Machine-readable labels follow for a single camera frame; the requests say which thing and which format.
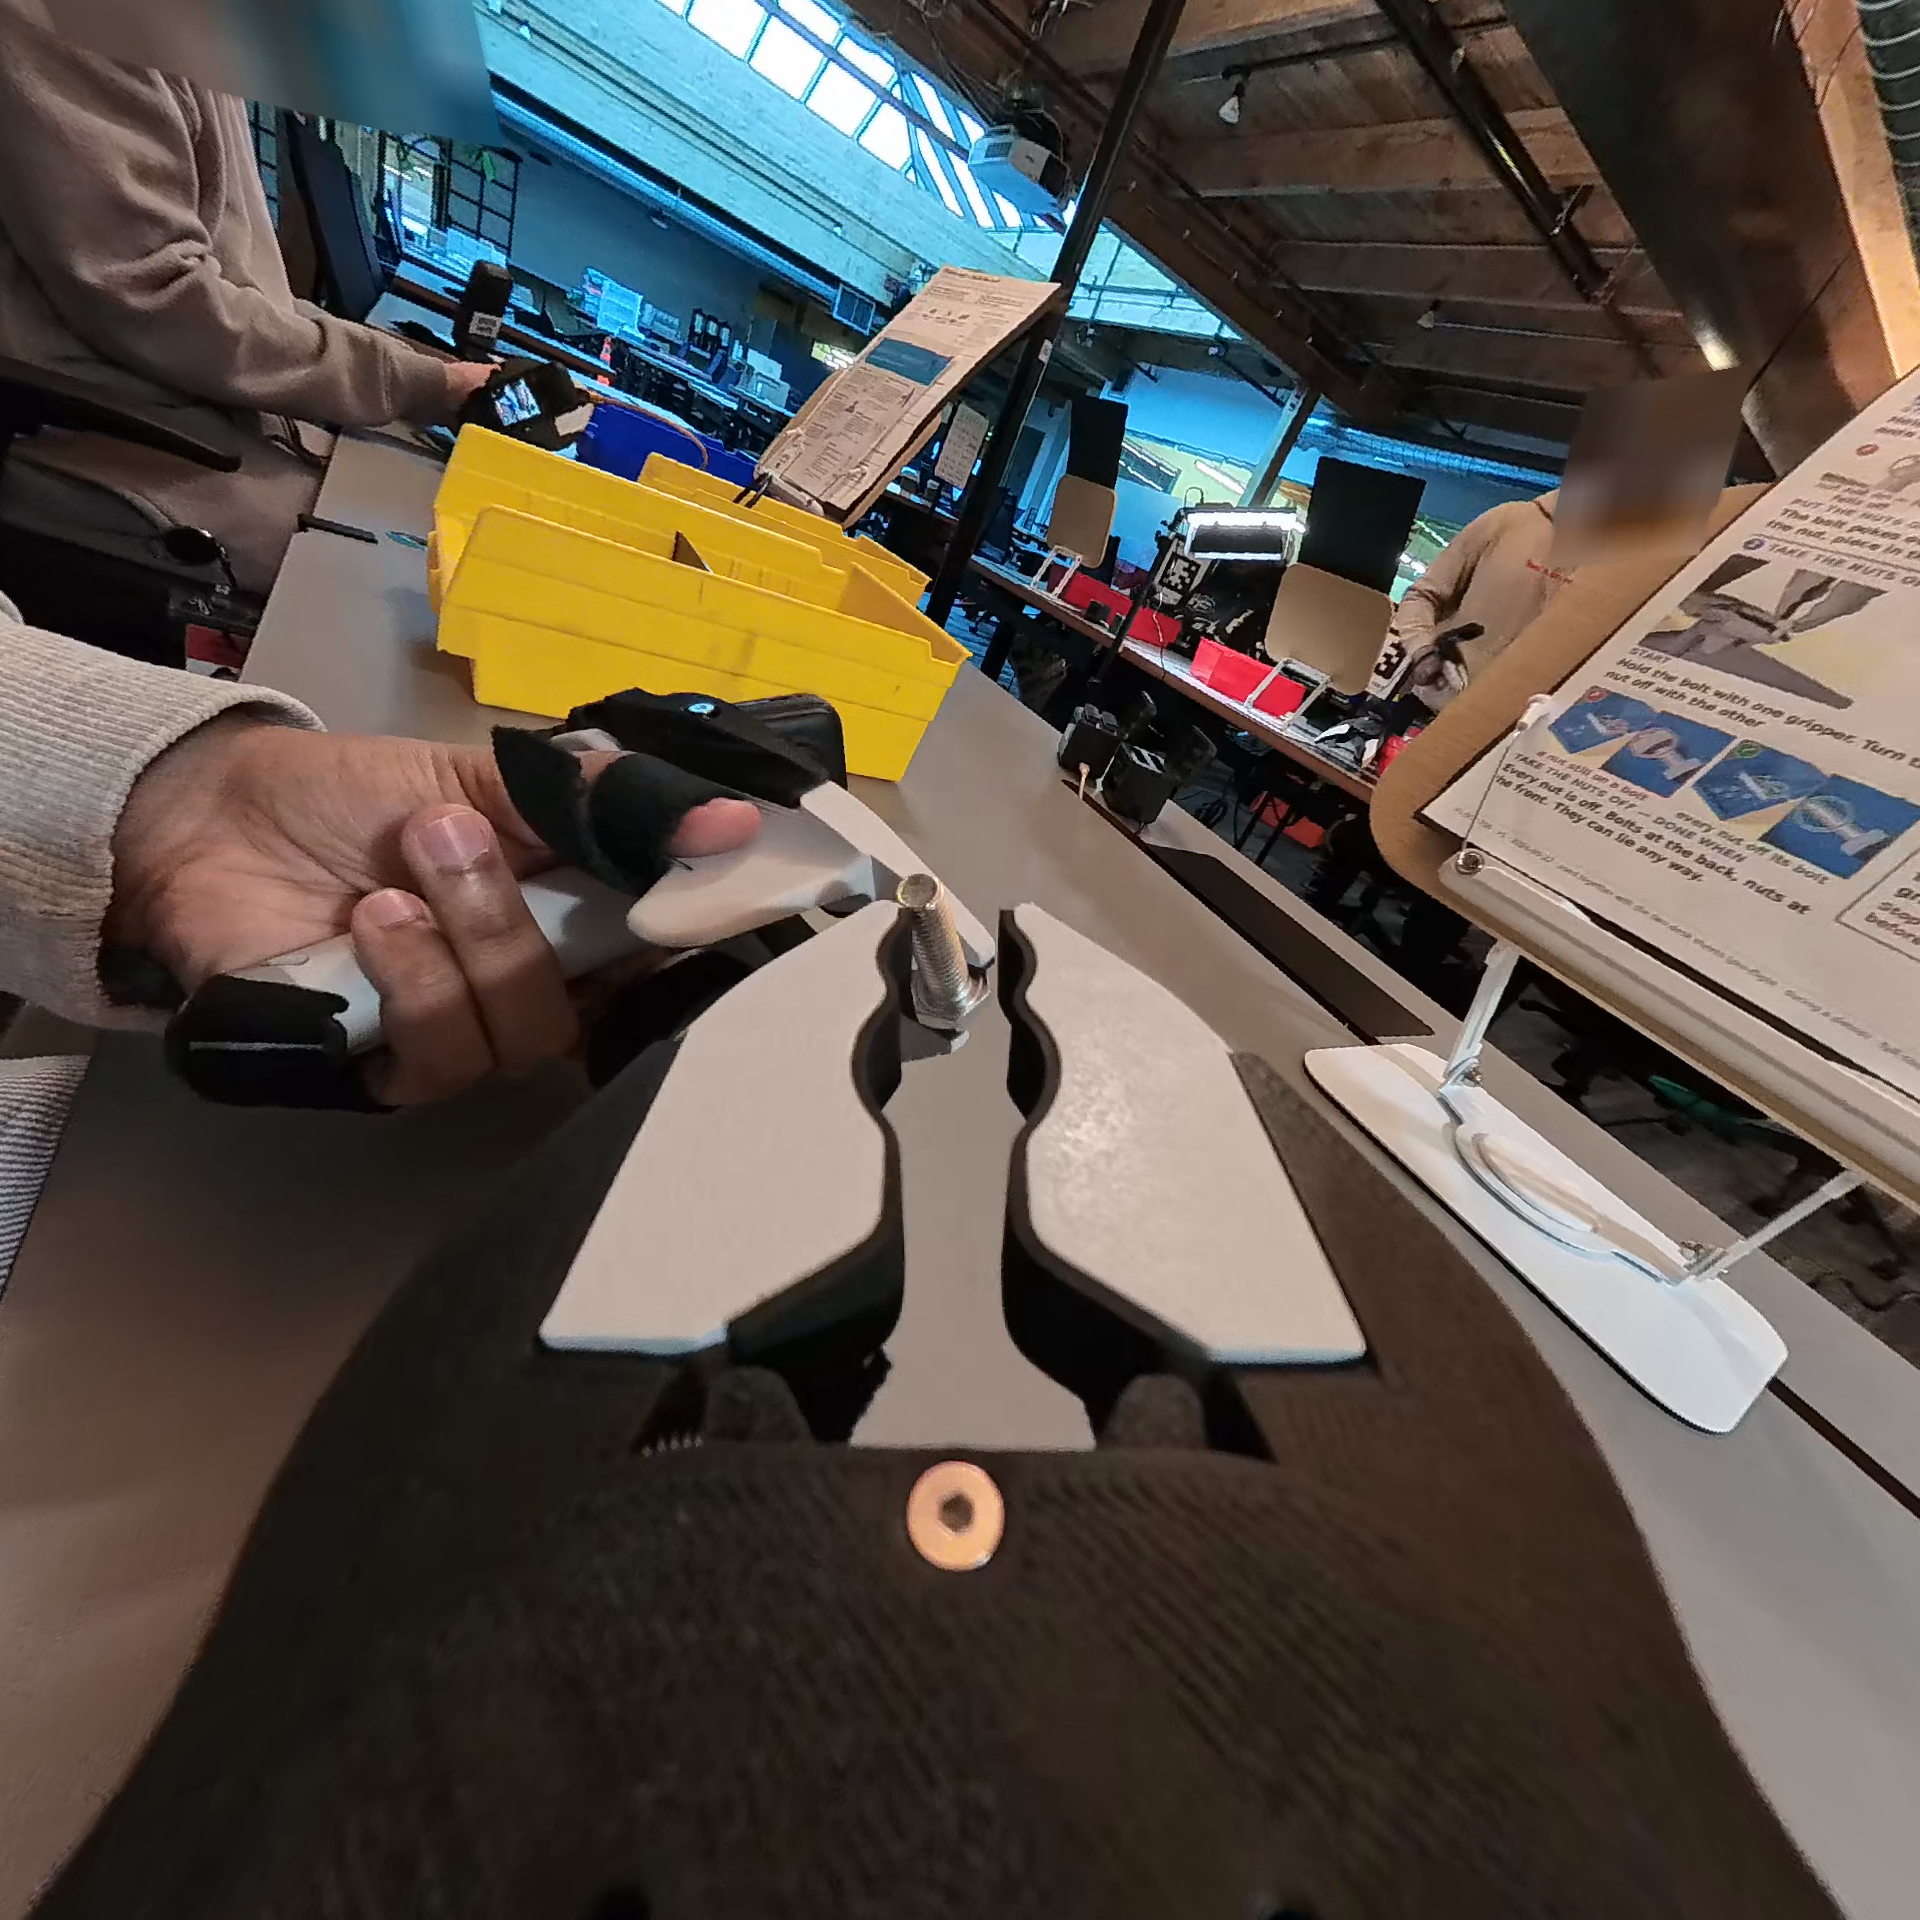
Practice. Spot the black steel pole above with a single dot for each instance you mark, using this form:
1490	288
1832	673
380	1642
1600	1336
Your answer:
1036	316

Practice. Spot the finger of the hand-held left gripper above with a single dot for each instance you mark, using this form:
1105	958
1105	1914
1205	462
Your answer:
871	832

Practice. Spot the blue plastic bin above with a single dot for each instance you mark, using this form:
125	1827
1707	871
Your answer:
660	442

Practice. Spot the yellow plastic bin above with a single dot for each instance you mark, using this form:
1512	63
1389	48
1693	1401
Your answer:
704	662
524	487
749	503

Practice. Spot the background workbench with red bins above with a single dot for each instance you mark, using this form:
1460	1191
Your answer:
1199	677

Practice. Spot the ceiling projector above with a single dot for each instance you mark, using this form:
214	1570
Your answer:
1020	162

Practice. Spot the person's grey sweater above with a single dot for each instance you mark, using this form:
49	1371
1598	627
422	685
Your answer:
29	1157

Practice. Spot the clipboard with paper sheet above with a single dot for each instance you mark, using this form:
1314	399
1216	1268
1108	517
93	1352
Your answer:
898	382

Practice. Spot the silver hex bolt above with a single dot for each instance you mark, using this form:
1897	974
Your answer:
926	938

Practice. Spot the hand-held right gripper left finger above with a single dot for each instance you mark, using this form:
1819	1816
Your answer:
720	1169

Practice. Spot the black device on workbench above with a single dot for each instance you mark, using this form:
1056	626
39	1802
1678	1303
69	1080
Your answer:
1134	767

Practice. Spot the brown backing board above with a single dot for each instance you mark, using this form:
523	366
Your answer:
1426	781

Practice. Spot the printed instruction sheet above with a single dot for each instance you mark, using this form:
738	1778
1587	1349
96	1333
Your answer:
1739	722

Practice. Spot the grey desk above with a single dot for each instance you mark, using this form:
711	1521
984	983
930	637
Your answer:
226	1246

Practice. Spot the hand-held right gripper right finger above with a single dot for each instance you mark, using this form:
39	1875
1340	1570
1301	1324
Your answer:
1155	1169

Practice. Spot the person's left hand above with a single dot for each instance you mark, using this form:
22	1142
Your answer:
300	842

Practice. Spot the person's left forearm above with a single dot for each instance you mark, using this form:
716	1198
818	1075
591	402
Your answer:
73	781

